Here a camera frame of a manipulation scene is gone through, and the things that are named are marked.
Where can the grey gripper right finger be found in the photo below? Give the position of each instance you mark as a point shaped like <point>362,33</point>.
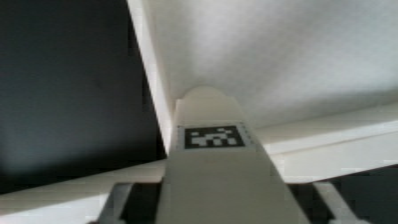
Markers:
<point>323,205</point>

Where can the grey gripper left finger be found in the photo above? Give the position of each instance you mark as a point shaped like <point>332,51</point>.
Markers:
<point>131,204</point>

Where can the white desk top tray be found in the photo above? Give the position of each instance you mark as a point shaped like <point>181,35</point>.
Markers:
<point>298,56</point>

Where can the white U-shaped fence frame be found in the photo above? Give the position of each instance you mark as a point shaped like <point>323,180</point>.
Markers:
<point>66,203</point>

